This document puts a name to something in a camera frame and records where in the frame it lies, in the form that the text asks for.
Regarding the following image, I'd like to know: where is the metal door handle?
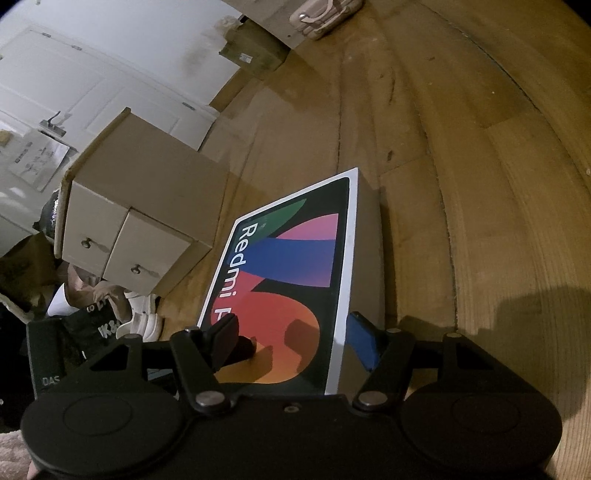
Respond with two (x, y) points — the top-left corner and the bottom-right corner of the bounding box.
(39, 111), (68, 136)

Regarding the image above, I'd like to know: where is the brown paper bag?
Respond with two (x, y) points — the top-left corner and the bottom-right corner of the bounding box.
(0, 231), (70, 320)

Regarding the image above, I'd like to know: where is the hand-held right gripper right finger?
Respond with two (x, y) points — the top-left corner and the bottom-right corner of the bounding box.
(348, 312), (495, 411)

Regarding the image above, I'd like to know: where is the brown cardboard box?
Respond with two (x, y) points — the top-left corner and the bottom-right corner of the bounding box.
(218, 16), (293, 73)

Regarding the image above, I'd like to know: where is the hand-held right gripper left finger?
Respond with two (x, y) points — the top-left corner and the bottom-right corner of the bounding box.
(88, 318), (241, 414)

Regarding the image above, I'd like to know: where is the black printed cloth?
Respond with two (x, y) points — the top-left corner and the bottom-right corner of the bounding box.
(65, 300), (126, 361)

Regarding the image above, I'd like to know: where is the white sneaker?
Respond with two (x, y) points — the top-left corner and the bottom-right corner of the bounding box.
(115, 290), (164, 343)

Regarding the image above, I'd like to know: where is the Redmi Pad SE box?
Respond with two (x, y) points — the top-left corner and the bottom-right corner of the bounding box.
(196, 167), (386, 398)

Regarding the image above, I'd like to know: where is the pink suitcase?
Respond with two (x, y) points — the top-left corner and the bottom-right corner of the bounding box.
(289, 0), (365, 41)

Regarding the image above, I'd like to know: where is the beige two-drawer nightstand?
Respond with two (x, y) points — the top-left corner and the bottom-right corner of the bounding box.
(54, 107), (232, 297)

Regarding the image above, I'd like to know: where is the black shiny bag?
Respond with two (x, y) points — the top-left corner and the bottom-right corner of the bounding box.
(34, 189), (64, 241)

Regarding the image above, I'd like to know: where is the printed paper sheet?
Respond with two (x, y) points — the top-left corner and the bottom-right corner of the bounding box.
(7, 128), (71, 193)

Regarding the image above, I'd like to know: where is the pink fuzzy cloth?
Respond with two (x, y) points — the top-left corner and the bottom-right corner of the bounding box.
(0, 431), (37, 480)

